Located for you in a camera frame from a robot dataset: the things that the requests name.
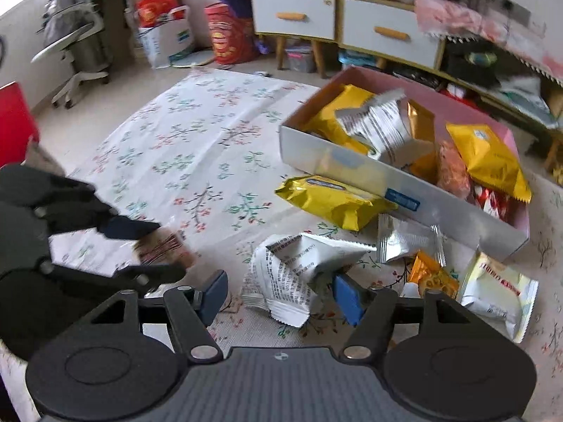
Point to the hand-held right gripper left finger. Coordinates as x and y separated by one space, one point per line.
215 292

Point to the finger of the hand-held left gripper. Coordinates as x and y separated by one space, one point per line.
149 278
127 227

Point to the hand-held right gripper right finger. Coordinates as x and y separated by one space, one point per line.
347 299

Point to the clear brown biscuit packet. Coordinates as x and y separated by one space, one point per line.
165 248

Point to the white grey-text snack packet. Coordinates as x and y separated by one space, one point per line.
286 268

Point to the silver foil snack packet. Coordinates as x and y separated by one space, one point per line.
404 239

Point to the orange white snack packet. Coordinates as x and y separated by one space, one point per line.
433 279

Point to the gold snack packet blue label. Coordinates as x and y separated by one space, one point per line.
334 204

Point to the silver pink cardboard box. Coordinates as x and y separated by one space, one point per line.
352 171

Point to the white and gold snack packet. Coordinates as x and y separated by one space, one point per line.
497 290

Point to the white green snack packet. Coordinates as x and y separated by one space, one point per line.
378 132

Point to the yellow snack packet white label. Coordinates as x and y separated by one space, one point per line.
488 158

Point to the floral tablecloth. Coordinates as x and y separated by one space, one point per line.
176 140

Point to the red chair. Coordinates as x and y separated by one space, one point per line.
15 127

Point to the pink speckled snack packet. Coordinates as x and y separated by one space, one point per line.
453 171

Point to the white office chair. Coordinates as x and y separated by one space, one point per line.
83 57

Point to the plain yellow snack packet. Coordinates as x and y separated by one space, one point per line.
325 118

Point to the white shopping bag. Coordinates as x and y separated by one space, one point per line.
165 44

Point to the red round gift bag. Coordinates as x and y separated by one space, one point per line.
228 35

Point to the red plastic bag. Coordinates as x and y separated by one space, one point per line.
154 9

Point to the clear plastic storage box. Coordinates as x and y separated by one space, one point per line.
301 59

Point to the wooden white cabinet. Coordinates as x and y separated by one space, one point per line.
320 57

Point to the black bag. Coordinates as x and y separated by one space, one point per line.
462 68

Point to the pile of white papers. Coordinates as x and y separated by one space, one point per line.
523 96

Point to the pink patterned cloth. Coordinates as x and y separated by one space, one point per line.
444 13

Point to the wall outlet panel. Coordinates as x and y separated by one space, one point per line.
519 13

